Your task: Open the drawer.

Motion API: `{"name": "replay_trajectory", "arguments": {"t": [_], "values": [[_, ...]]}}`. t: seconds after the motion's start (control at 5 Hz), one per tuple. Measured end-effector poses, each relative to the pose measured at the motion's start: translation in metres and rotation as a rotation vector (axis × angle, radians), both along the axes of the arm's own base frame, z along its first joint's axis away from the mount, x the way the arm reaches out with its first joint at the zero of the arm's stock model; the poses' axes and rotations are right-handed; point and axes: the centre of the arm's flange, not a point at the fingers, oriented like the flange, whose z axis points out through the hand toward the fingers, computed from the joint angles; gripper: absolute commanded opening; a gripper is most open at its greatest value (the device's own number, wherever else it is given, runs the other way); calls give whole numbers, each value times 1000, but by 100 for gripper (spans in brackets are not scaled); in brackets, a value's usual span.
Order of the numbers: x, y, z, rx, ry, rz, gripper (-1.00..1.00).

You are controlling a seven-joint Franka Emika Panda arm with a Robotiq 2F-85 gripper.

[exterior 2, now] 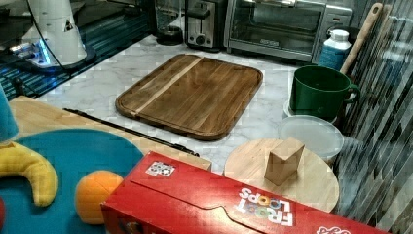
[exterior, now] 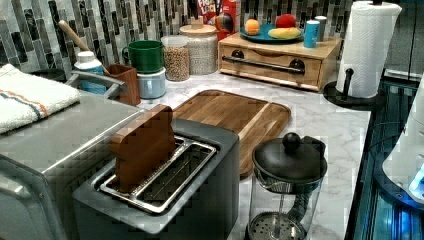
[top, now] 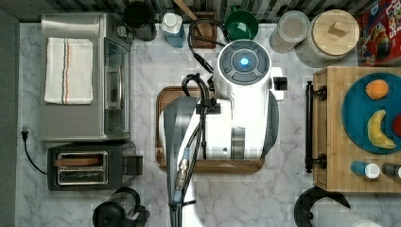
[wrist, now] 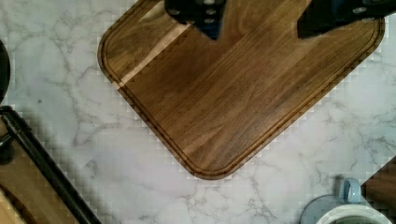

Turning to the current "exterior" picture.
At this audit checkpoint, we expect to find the wooden drawer with black handle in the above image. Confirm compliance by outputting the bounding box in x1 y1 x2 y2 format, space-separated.
220 47 321 88

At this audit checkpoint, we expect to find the wooden drawer box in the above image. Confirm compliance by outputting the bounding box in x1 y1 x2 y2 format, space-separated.
218 33 341 92

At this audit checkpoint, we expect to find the wooden cutting board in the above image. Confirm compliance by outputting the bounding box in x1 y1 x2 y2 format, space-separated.
174 90 291 178

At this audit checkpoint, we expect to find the light blue mug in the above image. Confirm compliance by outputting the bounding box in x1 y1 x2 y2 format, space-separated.
137 68 166 99

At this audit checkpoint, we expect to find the glass jar with grains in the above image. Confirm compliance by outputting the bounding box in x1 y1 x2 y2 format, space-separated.
161 35 190 81

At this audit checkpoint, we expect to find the wooden toast slice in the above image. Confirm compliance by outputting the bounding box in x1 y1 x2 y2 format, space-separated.
110 104 176 193

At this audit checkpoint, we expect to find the grey toaster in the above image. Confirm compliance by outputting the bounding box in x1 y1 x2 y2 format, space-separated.
73 119 239 240

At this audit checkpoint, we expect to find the glass jar with wooden lid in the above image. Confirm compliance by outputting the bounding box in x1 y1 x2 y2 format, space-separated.
180 16 218 75

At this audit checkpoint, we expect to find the brown wooden utensil holder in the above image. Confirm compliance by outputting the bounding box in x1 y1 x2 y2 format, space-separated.
107 64 141 106

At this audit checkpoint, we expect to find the green mug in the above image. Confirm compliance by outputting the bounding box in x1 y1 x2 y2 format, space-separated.
122 40 164 74

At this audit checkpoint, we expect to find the glass french press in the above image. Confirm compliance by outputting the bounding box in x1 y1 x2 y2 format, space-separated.
245 132 327 240

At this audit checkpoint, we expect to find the teal plate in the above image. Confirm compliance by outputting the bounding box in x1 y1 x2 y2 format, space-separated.
240 24 303 44

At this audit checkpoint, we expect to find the orange fruit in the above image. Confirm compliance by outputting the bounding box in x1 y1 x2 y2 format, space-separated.
244 19 260 36

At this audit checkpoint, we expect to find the red cereal box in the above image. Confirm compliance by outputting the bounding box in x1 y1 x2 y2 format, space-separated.
196 0 241 40

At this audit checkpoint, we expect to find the yellow banana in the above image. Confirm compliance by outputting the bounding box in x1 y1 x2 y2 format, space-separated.
268 27 301 39

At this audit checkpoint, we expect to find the red apple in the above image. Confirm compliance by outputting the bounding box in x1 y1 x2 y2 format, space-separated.
275 14 296 28

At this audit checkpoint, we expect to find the blue salt shaker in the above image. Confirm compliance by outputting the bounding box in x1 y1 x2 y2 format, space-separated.
303 20 320 48

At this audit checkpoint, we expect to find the black paper towel holder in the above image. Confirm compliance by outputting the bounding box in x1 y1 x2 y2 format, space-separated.
323 68 387 111

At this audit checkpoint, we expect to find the white blue bottle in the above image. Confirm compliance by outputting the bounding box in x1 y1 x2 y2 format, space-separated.
74 51 106 95

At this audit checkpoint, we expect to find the grey pepper shaker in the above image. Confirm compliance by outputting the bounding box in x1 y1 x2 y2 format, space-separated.
315 16 327 42

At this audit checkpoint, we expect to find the stainless toaster oven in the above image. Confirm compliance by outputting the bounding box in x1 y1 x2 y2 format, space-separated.
0 70 145 240

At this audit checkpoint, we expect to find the wooden spoon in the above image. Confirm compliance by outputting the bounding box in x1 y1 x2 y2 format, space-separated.
58 20 93 54

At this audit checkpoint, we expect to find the paper towel roll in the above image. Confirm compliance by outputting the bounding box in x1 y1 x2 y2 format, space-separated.
336 1 402 98

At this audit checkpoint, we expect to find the white striped towel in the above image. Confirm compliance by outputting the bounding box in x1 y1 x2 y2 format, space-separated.
0 64 80 133

